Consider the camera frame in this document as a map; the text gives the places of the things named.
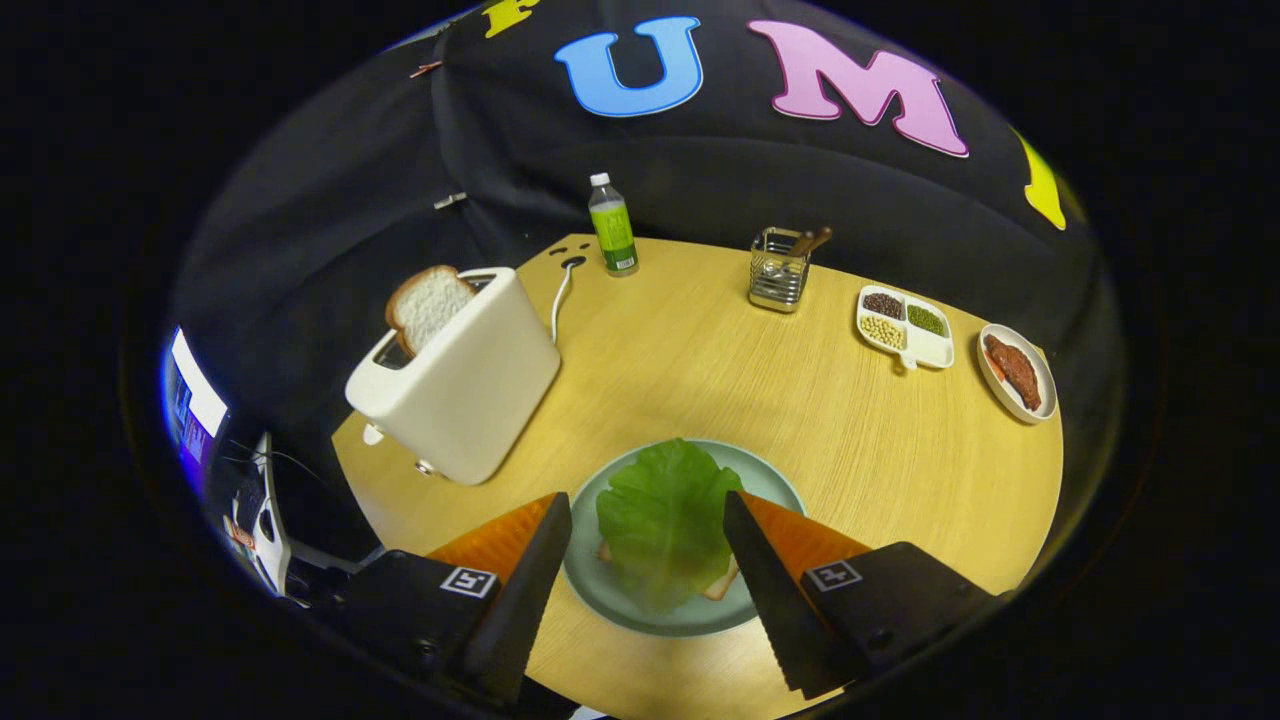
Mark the pile of green beans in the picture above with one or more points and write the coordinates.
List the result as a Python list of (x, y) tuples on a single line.
[(926, 319)]

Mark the pink clip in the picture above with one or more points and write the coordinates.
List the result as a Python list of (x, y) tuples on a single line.
[(425, 69)]

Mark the white clip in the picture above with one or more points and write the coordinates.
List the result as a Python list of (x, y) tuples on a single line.
[(450, 200)]

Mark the white divided dish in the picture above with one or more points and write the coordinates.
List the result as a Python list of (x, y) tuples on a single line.
[(930, 348)]

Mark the pile of soybeans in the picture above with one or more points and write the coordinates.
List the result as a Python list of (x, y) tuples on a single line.
[(882, 332)]

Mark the brown meat slice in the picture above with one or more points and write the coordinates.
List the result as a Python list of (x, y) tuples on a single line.
[(1015, 372)]

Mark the pale green round plate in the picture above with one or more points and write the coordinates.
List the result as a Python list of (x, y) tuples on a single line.
[(770, 480)]

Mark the white round plate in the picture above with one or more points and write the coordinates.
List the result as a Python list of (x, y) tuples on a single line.
[(1000, 395)]

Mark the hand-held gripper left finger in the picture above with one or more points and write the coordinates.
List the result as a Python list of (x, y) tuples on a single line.
[(520, 610)]

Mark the pile of dark beans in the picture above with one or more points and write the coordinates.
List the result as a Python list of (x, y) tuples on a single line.
[(883, 305)]

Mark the computer monitor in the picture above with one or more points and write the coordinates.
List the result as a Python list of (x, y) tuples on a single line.
[(198, 395)]

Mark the white curved frame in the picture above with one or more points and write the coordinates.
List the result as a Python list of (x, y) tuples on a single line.
[(270, 520)]

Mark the white bread slice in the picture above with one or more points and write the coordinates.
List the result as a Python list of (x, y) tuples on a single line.
[(430, 305), (722, 584)]

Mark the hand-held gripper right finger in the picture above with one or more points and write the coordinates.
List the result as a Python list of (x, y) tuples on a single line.
[(775, 600)]

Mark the cream white toaster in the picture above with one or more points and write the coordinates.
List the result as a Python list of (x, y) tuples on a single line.
[(470, 400)]

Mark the black backdrop cloth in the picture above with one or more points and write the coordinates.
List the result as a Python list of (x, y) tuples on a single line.
[(760, 190)]

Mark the green label drink bottle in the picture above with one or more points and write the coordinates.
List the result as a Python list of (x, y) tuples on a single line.
[(613, 230)]

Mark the green lettuce leaf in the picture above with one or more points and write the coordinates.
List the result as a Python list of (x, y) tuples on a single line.
[(660, 520)]

